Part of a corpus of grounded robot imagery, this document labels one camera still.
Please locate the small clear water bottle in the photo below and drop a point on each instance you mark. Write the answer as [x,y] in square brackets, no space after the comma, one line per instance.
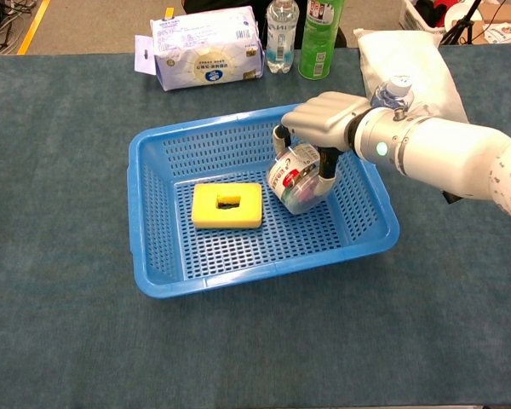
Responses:
[394,91]

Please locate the clear round container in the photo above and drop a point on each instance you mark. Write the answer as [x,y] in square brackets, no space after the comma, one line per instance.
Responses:
[291,183]

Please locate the green cylindrical can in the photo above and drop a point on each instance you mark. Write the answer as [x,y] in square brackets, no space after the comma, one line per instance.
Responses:
[319,42]

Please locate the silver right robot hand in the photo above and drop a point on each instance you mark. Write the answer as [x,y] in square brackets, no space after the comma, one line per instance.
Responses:
[323,119]

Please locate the yellow sponge with rectangular hole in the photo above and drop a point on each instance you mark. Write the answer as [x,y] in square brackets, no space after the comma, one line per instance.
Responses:
[208,213]

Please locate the white powder-filled plastic bag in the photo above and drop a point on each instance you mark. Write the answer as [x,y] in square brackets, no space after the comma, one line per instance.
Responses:
[409,55]

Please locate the black tripod stand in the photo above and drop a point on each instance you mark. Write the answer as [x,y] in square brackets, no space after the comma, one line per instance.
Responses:
[460,23]

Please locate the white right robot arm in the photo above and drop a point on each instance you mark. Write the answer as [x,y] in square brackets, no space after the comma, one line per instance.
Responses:
[443,157]

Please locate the blue perforated plastic basket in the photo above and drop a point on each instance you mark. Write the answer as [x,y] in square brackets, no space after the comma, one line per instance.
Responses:
[238,272]

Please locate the white plastic crate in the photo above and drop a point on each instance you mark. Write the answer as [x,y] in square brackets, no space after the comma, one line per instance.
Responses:
[417,17]

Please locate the lavender wet wipes pack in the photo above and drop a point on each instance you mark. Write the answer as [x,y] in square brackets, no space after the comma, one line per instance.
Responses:
[204,55]

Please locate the dark clothed person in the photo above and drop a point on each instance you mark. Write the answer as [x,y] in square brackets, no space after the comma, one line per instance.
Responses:
[262,21]

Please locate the long yellow floor tape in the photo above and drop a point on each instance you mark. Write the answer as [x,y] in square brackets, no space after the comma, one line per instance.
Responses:
[34,25]

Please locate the brown cardboard box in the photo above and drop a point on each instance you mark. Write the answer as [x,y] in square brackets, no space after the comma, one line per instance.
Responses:
[502,25]

